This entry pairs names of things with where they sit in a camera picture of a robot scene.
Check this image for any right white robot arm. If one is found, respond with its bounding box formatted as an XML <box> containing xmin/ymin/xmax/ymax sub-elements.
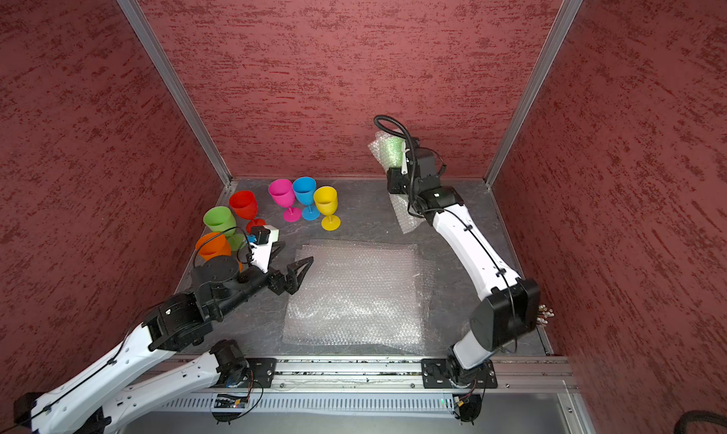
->
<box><xmin>384</xmin><ymin>142</ymin><xmax>541</xmax><ymax>385</ymax></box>

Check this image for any white perforated cable duct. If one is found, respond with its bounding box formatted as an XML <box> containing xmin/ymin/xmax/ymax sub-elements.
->
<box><xmin>157</xmin><ymin>392</ymin><xmax>457</xmax><ymax>418</ymax></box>

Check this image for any yellow glass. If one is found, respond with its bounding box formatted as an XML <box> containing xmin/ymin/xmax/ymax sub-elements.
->
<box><xmin>314</xmin><ymin>186</ymin><xmax>341</xmax><ymax>231</ymax></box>

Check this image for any aluminium front rail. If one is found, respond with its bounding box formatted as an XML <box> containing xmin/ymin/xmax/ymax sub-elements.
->
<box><xmin>267</xmin><ymin>356</ymin><xmax>580</xmax><ymax>393</ymax></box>

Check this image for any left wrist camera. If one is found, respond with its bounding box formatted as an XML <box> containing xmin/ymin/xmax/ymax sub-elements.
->
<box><xmin>247</xmin><ymin>225</ymin><xmax>279</xmax><ymax>273</ymax></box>

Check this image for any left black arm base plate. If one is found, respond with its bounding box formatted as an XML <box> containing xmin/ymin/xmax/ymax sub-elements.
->
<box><xmin>226</xmin><ymin>356</ymin><xmax>278</xmax><ymax>389</ymax></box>

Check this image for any pink glass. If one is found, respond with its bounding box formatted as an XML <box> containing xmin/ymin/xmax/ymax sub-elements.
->
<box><xmin>268</xmin><ymin>180</ymin><xmax>302</xmax><ymax>223</ymax></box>

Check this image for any orange glass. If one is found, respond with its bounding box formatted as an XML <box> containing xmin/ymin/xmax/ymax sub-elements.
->
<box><xmin>195</xmin><ymin>233</ymin><xmax>232</xmax><ymax>262</ymax></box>

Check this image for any red wine glass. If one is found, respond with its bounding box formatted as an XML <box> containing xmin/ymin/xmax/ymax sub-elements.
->
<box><xmin>228</xmin><ymin>191</ymin><xmax>267</xmax><ymax>234</ymax></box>

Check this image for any blue glass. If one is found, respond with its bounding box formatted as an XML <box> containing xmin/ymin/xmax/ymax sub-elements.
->
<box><xmin>293</xmin><ymin>176</ymin><xmax>320</xmax><ymax>221</ymax></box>

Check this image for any yellow cup with pens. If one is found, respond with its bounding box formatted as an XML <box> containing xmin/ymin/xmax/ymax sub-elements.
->
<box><xmin>537</xmin><ymin>304</ymin><xmax>555</xmax><ymax>326</ymax></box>

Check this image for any light green glass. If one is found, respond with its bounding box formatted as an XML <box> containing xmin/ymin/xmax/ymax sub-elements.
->
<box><xmin>368</xmin><ymin>131</ymin><xmax>423</xmax><ymax>234</ymax></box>

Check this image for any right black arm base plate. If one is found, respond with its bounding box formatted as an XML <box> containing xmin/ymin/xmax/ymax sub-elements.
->
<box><xmin>420</xmin><ymin>356</ymin><xmax>498</xmax><ymax>390</ymax></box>

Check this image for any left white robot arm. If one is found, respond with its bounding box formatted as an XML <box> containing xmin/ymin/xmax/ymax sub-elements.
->
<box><xmin>13</xmin><ymin>256</ymin><xmax>314</xmax><ymax>433</ymax></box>

